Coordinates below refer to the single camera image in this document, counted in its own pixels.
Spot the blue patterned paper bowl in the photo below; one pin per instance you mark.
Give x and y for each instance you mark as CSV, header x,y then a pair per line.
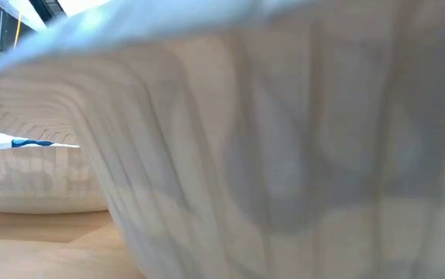
x,y
284,135
32,182

